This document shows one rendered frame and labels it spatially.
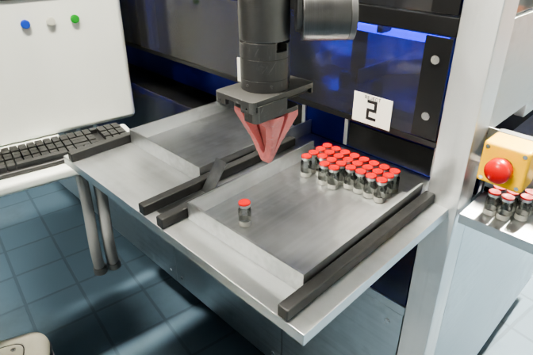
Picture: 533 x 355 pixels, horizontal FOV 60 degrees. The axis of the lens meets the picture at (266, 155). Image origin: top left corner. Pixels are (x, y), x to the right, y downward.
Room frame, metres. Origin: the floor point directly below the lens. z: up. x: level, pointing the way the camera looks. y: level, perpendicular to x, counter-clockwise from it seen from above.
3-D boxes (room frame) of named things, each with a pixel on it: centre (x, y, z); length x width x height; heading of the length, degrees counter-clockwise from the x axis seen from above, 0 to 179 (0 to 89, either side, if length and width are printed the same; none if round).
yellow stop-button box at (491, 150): (0.67, -0.40, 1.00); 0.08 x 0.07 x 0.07; 135
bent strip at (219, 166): (0.73, 0.14, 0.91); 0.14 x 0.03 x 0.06; 134
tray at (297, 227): (0.70, -0.08, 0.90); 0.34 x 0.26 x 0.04; 136
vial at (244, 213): (0.65, 0.04, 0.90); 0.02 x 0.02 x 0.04
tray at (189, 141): (1.00, 0.10, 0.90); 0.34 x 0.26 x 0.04; 135
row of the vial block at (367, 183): (0.78, -0.15, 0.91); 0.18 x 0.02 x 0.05; 46
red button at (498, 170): (0.64, -0.37, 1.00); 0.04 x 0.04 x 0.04; 45
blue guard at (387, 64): (1.42, 0.39, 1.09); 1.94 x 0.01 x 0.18; 45
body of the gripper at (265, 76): (0.52, 0.00, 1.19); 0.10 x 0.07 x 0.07; 135
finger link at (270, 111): (0.51, 0.01, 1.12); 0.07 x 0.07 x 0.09; 45
